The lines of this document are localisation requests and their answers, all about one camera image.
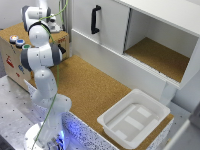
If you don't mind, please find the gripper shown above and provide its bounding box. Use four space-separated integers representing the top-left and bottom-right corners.
48 13 63 34

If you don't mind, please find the green button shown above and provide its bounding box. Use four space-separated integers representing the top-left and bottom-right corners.
21 43 32 51

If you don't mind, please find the blue button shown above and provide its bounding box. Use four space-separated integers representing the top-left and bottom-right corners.
15 38 26 47

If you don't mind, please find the red button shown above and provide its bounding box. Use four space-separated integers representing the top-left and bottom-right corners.
9 34 19 43

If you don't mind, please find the white sliding door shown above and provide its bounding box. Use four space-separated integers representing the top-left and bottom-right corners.
72 0 131 56

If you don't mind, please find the white cabinet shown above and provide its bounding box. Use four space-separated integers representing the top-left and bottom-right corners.
70 0 200 107

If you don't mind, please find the white plastic box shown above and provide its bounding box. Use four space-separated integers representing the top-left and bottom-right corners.
96 88 172 150

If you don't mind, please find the black drawer handle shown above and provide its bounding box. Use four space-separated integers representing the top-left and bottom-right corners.
58 44 67 56

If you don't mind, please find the black door handle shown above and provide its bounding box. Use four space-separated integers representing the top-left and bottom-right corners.
90 4 102 36

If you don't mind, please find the green cable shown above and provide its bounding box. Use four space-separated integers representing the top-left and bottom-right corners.
32 0 70 150

